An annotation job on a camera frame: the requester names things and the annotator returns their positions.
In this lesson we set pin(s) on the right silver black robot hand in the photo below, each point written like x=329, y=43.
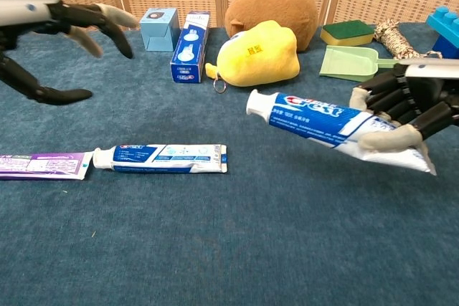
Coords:
x=426, y=98

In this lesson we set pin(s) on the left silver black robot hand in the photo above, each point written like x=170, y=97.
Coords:
x=28, y=6

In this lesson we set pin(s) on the dark blue Crest toothpaste tube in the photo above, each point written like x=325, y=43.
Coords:
x=312, y=114

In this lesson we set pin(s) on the purple toothpaste tube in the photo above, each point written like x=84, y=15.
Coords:
x=43, y=164

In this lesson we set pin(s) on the blue and white cardboard box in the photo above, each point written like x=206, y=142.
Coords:
x=190, y=51

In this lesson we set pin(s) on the slim blue white toothpaste tube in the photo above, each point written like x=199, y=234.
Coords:
x=161, y=157

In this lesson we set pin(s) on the blue toy building block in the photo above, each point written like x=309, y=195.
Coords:
x=446, y=30

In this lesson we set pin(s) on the light green plastic dustpan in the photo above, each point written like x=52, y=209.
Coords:
x=344, y=64

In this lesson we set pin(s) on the green yellow sponge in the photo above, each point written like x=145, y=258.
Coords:
x=344, y=32

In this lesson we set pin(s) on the small light blue box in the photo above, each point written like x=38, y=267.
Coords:
x=157, y=30

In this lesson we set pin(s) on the yellow plush toy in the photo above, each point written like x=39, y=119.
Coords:
x=258, y=58

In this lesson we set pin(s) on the brown plush toy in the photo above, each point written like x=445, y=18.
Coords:
x=276, y=8

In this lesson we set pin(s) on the dark blue table mat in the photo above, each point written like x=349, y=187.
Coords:
x=229, y=241

